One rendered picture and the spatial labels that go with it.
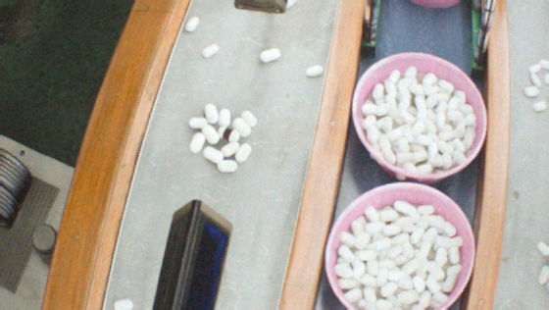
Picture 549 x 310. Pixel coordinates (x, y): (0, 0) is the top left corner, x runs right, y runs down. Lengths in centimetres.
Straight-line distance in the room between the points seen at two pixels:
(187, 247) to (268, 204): 45
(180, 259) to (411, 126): 65
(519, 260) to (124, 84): 82
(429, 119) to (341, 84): 18
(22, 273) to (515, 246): 107
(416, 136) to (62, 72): 140
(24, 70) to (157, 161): 126
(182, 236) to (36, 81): 166
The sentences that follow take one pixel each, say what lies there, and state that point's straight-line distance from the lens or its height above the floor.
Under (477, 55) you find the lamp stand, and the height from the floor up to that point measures 74.
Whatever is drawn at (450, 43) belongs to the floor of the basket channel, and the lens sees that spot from 172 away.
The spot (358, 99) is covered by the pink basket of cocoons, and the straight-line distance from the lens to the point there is 152.
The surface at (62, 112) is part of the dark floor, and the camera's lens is 251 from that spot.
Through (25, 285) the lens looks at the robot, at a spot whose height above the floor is 47.
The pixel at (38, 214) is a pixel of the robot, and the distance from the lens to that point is 181.
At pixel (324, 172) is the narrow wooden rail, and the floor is 76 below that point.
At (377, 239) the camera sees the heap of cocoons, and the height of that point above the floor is 74.
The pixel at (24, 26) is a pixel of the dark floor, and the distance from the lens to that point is 280.
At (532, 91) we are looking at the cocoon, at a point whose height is 76.
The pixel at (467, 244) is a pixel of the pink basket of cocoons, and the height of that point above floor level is 75.
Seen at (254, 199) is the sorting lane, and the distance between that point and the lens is 144.
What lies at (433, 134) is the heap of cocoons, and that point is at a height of 73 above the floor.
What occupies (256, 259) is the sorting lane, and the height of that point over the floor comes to 74.
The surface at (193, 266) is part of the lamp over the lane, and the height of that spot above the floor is 110.
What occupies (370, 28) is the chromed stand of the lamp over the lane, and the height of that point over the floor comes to 76.
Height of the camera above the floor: 203
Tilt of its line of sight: 61 degrees down
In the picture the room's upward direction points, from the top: 4 degrees counter-clockwise
